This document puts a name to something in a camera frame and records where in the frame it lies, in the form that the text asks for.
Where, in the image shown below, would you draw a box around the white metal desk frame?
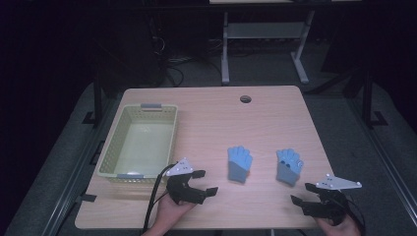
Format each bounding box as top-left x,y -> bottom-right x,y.
220,10 -> 317,86

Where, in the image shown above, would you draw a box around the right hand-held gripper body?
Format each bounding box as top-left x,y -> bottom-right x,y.
306,173 -> 363,227

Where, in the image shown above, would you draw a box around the aluminium frame rail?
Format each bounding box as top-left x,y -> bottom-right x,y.
347,96 -> 417,228
40,97 -> 114,236

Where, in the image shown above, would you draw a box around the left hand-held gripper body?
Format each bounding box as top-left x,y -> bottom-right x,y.
165,157 -> 207,207

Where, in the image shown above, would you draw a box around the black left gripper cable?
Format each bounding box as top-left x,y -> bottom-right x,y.
143,162 -> 179,234

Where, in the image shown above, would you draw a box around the black table edge bracket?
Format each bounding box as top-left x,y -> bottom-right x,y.
76,193 -> 98,204

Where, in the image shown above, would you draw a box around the blue glove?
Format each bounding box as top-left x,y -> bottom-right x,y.
275,147 -> 305,188
226,145 -> 254,184

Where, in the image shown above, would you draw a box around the person's left hand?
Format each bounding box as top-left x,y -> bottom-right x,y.
152,194 -> 198,231

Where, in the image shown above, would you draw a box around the pale yellow plastic basket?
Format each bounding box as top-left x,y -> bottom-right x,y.
96,102 -> 179,185

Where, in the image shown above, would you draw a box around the person's right hand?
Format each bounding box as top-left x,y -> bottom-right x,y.
315,214 -> 364,236

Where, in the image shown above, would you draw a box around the black metal stand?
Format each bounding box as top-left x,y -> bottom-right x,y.
82,70 -> 104,126
360,70 -> 389,130

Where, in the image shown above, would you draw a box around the tangle of black floor cables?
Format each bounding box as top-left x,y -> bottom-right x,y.
149,33 -> 224,88

